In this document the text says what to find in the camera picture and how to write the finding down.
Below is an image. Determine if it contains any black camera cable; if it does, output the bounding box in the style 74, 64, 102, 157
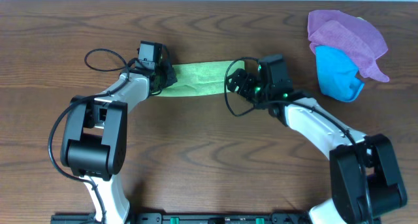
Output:
223, 56, 373, 224
48, 48, 138, 224

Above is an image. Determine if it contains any black left camera cable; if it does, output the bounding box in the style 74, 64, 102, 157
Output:
48, 48, 138, 224

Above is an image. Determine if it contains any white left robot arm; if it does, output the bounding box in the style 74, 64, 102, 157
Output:
61, 59, 177, 223

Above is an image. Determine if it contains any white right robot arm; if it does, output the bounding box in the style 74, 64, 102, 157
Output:
224, 69, 408, 223

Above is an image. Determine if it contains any blue cloth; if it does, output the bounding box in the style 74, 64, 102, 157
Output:
315, 46, 364, 103

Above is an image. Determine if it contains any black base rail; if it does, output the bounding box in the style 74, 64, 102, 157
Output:
50, 212, 382, 224

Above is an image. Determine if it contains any black right camera cable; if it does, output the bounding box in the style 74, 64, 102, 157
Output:
223, 56, 373, 224

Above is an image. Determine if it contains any purple cloth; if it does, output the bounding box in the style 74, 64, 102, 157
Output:
307, 10, 390, 82

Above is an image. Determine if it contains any green cloth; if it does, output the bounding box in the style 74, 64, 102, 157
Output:
158, 61, 232, 97

